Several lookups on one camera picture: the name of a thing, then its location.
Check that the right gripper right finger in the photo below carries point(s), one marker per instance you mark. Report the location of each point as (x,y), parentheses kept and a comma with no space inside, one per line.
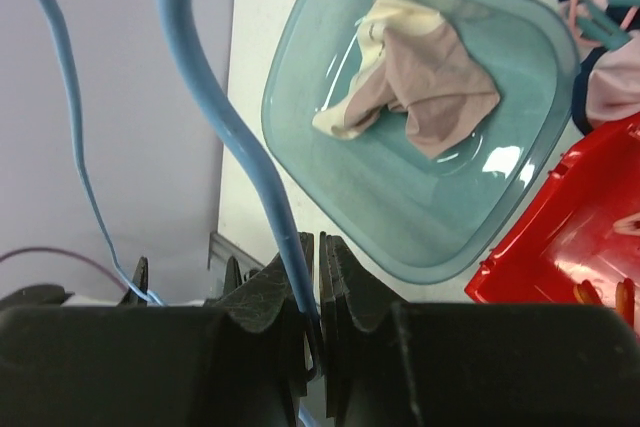
(355,320)

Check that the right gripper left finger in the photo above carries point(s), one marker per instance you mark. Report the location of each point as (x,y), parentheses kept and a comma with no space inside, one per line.
(263,302)

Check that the beige pink underwear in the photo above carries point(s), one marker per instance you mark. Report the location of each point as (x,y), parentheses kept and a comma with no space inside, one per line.
(414,63)

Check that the blue wire hanger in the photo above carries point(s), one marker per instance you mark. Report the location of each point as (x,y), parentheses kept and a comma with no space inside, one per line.
(179,27)

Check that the pink underwear navy trim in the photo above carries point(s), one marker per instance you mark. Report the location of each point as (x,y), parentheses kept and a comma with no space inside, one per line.
(607,87)

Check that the teal clothespin on pink underwear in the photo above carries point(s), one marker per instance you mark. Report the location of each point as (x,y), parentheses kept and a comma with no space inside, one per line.
(599,29)

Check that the teal plastic basin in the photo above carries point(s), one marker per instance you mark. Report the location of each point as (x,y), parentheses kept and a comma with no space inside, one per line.
(421,220)

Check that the red plastic bin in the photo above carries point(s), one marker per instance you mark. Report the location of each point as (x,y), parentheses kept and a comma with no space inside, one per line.
(565,235)

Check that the aluminium mounting rail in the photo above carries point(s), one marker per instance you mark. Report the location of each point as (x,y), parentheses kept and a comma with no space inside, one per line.
(221,250)

